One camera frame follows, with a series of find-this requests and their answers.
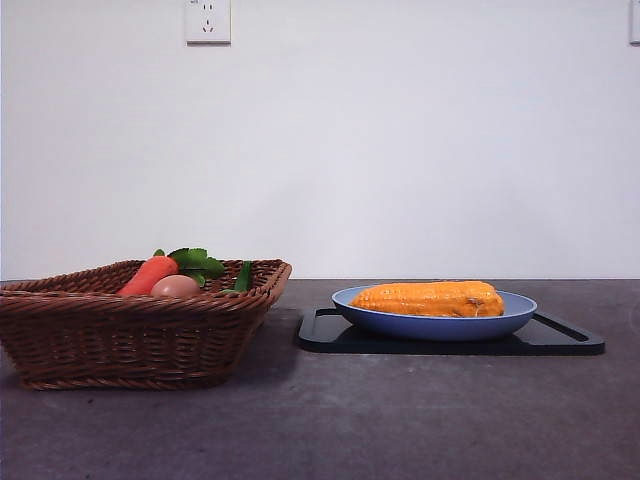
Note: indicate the yellow corn cob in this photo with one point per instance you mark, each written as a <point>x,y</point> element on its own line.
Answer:
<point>425,299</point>

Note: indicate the blue round plate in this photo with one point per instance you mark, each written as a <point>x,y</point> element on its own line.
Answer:
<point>435,327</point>

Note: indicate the brown wicker basket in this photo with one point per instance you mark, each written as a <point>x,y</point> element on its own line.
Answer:
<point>125,340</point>

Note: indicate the green chili pepper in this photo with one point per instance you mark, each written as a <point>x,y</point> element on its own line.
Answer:
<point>244,277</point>

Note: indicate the black rectangular tray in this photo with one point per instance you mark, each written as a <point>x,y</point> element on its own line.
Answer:
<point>330,342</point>

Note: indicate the green leafy vegetable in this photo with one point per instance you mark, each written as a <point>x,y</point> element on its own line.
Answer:
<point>197,260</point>

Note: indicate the brown egg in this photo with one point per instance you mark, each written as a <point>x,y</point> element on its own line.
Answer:
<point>175,287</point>

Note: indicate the orange carrot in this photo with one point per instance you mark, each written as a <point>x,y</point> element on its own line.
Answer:
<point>147,277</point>

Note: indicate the white wall socket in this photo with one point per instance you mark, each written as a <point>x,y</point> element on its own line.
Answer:
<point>209,25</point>

